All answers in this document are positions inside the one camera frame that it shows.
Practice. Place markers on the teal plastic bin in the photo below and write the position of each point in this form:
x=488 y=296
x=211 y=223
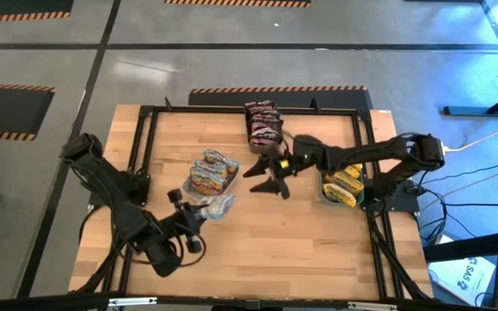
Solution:
x=361 y=201

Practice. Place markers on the black fire noodle packet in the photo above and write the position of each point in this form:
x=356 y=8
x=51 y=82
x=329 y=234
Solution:
x=266 y=124
x=265 y=137
x=259 y=104
x=264 y=112

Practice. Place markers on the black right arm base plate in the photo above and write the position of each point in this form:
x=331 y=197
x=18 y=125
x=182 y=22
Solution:
x=404 y=203

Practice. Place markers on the black metal table frame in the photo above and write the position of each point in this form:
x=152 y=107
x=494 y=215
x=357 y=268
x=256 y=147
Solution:
x=197 y=110

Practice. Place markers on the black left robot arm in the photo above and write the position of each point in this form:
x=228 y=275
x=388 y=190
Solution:
x=115 y=194

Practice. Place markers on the black furniture bar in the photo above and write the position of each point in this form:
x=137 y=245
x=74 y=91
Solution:
x=469 y=248

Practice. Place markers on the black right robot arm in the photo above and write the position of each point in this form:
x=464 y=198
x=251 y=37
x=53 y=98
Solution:
x=361 y=153

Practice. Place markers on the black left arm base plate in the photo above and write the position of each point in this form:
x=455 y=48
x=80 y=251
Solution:
x=97 y=199

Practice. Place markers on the silver metal bracket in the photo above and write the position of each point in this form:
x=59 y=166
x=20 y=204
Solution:
x=132 y=301
x=372 y=306

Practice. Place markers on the black hazard striped floor mat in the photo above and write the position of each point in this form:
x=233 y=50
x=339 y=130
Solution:
x=7 y=110
x=15 y=6
x=236 y=2
x=223 y=99

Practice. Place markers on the white printed cardboard box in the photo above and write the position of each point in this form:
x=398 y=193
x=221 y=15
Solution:
x=465 y=276

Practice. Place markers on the black metal desk frame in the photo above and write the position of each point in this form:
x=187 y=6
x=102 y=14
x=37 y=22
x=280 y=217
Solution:
x=482 y=111

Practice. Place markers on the black horizontal metal beam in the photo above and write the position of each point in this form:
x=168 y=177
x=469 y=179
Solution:
x=37 y=302

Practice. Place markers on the grey plastic bin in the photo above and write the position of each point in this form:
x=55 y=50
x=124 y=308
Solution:
x=186 y=188

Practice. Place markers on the yellow creamy chicken ramen packet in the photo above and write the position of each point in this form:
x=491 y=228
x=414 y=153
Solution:
x=340 y=195
x=348 y=183
x=355 y=169

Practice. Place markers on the dark translucent plastic bin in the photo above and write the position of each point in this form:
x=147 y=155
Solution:
x=259 y=150

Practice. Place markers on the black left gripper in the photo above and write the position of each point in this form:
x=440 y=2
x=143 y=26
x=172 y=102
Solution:
x=184 y=222

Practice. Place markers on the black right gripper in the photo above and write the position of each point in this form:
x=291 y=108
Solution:
x=296 y=163

